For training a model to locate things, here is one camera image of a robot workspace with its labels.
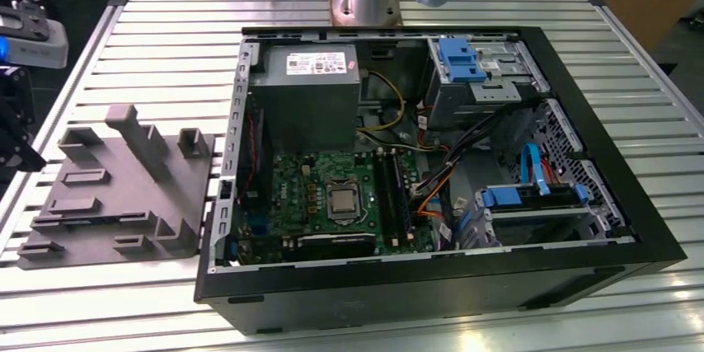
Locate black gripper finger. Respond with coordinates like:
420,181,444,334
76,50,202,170
0,120,48,173

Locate RAM stick with label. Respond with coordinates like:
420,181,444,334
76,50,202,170
53,214,149,226

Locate black RAM slot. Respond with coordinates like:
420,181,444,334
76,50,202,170
372,148,389,246

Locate RAM stick black chips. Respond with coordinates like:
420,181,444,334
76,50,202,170
382,153,413,244

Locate grey parts rack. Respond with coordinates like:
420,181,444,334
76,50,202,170
16,103,217,273

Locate green motherboard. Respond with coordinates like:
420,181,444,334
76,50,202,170
233,149,441,265

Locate grey power supply unit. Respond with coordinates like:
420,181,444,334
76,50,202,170
249,40,364,155

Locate silver CPU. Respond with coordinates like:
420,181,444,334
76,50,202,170
328,189,358,211

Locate CPU socket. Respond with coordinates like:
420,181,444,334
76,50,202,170
322,177,368,228

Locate black graphics card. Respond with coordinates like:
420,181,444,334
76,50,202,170
282,231,378,262

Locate black PC case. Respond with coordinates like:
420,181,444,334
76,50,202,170
192,25,688,335

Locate blue drive latch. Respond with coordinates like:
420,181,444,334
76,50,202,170
437,38,489,84

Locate metal drive cage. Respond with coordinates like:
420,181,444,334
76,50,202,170
425,36,550,130

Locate hard disk in blue carrier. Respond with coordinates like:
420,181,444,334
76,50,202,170
474,185,593,215

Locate metal disk bay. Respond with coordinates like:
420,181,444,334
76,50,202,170
474,203,612,246

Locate thin red wire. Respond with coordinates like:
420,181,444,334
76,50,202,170
245,111,264,188

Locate yellow and black wires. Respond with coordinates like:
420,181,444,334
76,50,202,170
354,70,408,134

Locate orange wires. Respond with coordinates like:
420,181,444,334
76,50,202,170
414,178,456,219

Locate black wire bundle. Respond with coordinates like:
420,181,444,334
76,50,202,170
412,98,544,196

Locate blue flat data wire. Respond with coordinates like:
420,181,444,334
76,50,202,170
518,142,553,196

